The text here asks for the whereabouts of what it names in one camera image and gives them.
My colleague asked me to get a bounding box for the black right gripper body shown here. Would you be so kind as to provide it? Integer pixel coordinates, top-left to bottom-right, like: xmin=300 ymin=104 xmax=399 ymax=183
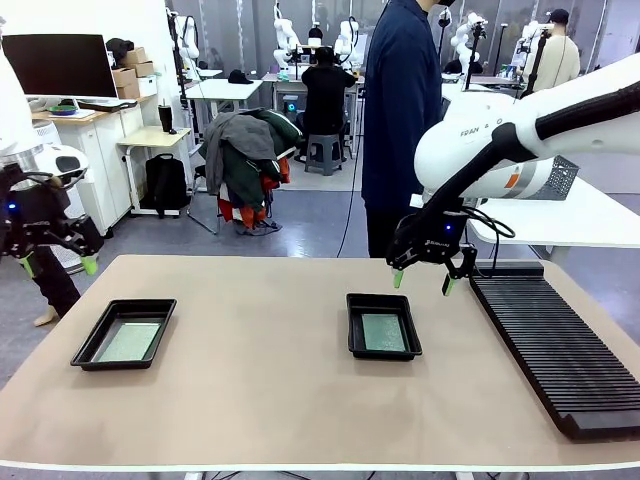
xmin=398 ymin=209 xmax=470 ymax=265

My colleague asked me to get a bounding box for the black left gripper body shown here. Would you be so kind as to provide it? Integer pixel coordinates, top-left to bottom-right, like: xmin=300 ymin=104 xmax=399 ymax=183
xmin=0 ymin=172 xmax=71 ymax=237

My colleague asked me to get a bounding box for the green circuit board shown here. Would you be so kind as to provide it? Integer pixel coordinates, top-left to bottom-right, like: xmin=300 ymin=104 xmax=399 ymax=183
xmin=360 ymin=312 xmax=407 ymax=353
xmin=98 ymin=322 xmax=162 ymax=362

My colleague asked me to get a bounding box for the black plastic ESD tray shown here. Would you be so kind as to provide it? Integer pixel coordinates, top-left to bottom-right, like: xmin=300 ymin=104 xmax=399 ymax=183
xmin=346 ymin=293 xmax=424 ymax=361
xmin=70 ymin=298 xmax=178 ymax=372

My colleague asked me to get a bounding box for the white cabinet desk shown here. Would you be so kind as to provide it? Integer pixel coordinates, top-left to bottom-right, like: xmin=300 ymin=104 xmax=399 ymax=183
xmin=29 ymin=94 xmax=156 ymax=236

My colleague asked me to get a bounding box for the black backpack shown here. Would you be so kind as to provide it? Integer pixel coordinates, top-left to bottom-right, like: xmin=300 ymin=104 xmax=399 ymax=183
xmin=140 ymin=153 xmax=191 ymax=217

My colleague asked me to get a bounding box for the small wooden-top rolling table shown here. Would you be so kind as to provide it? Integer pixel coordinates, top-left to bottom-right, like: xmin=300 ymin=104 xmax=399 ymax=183
xmin=117 ymin=126 xmax=194 ymax=219

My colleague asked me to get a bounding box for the black keyboard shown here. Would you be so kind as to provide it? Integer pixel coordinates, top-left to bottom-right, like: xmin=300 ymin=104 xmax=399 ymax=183
xmin=77 ymin=98 xmax=139 ymax=112

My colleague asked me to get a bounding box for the grey perforated plastic basket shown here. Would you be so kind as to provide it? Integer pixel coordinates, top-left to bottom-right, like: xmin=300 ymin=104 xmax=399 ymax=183
xmin=537 ymin=154 xmax=581 ymax=201

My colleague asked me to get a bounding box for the grey plastic stool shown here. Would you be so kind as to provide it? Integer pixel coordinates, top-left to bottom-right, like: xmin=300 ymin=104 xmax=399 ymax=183
xmin=304 ymin=133 xmax=345 ymax=176

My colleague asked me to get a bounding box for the white side table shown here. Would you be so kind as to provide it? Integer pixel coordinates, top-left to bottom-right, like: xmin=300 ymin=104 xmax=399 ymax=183
xmin=442 ymin=82 xmax=640 ymax=269

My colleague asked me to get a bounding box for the person in navy coat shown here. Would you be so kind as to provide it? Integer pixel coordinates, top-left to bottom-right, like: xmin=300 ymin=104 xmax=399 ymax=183
xmin=360 ymin=0 xmax=456 ymax=259

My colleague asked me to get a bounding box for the black computer monitor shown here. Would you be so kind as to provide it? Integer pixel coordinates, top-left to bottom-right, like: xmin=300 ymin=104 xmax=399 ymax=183
xmin=1 ymin=33 xmax=120 ymax=101

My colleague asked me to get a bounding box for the black slotted board rack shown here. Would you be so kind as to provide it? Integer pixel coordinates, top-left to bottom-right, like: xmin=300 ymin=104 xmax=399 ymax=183
xmin=468 ymin=259 xmax=640 ymax=441

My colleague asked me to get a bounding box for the coat pile on chair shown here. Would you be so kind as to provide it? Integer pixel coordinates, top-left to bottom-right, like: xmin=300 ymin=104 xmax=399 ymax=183
xmin=198 ymin=108 xmax=305 ymax=236

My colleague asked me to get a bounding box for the seated person in black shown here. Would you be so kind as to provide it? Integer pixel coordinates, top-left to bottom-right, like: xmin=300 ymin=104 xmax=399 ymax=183
xmin=294 ymin=45 xmax=357 ymax=164

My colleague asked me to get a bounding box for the white workbench desk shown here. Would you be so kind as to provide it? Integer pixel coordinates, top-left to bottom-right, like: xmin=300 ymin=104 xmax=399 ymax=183
xmin=262 ymin=72 xmax=366 ymax=161

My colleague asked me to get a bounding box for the person in cream shirt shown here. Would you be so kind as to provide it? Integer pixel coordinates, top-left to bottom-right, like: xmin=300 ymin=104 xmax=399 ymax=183
xmin=519 ymin=8 xmax=581 ymax=94

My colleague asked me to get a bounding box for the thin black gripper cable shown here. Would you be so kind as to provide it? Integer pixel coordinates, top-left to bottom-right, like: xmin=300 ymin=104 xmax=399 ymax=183
xmin=464 ymin=207 xmax=516 ymax=279

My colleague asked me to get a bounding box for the black right arm cable sleeve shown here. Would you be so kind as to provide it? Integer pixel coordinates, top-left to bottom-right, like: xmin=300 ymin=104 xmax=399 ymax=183
xmin=422 ymin=82 xmax=640 ymax=221

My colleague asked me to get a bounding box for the thin black hanging cable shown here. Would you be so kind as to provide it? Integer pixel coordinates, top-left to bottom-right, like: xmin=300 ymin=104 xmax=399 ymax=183
xmin=336 ymin=84 xmax=367 ymax=259

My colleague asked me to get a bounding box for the black camera stand pole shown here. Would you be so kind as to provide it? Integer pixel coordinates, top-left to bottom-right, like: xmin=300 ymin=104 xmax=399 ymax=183
xmin=462 ymin=22 xmax=486 ymax=91

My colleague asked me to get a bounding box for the black camera tripod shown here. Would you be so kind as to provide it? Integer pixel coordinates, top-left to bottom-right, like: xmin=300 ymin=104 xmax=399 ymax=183
xmin=519 ymin=22 xmax=554 ymax=99

